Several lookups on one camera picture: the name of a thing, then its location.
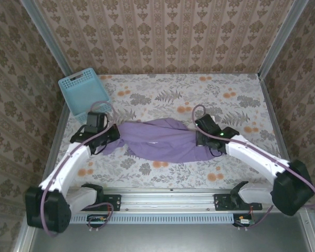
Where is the purple t-shirt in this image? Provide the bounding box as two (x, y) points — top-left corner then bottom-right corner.
(102, 118), (218, 165)

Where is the light blue plastic basket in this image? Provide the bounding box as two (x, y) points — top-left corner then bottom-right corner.
(58, 68), (113, 123)

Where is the floral tablecloth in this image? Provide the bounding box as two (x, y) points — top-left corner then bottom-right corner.
(49, 73), (291, 190)

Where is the small circuit board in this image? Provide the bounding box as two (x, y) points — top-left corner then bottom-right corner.
(233, 214), (255, 227)
(87, 214), (108, 226)

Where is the grey metal shelf plate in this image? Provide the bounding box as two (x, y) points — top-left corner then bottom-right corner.
(13, 212), (315, 252)

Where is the aluminium table edge rail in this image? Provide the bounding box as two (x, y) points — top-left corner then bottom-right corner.
(39, 102), (70, 191)
(258, 75), (300, 191)

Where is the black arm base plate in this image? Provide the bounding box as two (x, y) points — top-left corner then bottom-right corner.
(214, 193), (263, 212)
(94, 193), (121, 212)

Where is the aluminium mounting rail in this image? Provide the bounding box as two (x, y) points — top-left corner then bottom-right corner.
(68, 187), (312, 212)

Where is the light blue slotted cable duct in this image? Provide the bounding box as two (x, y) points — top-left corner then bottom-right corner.
(69, 212), (236, 224)

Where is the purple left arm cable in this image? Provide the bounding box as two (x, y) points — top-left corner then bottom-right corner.
(40, 101), (119, 237)

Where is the aluminium frame post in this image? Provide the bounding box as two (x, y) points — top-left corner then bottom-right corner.
(258, 0), (309, 79)
(19, 0), (72, 76)

